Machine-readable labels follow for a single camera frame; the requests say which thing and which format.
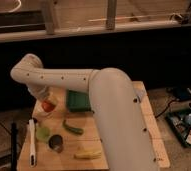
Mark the red apple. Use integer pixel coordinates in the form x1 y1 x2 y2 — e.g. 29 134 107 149
41 100 56 112

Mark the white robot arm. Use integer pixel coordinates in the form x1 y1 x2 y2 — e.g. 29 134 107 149
10 54 160 171

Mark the light green cup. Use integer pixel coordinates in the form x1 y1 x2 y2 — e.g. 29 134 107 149
36 127 50 143

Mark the small metal cup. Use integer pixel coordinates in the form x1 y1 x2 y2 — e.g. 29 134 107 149
48 135 63 153

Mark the green plastic tray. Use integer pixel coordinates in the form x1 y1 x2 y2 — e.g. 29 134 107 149
66 90 91 112

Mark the black pole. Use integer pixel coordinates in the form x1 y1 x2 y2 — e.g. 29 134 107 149
11 123 17 171

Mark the yellow banana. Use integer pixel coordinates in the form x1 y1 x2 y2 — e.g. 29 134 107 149
74 150 102 159

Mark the grey wedge block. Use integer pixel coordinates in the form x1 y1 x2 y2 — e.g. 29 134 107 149
135 89 145 102

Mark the dark object on floor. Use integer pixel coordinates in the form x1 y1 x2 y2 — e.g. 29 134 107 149
170 87 191 101

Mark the green bin of items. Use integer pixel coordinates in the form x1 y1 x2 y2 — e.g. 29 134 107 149
165 103 191 148

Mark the white handled brush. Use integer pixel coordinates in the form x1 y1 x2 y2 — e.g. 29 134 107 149
29 119 36 167

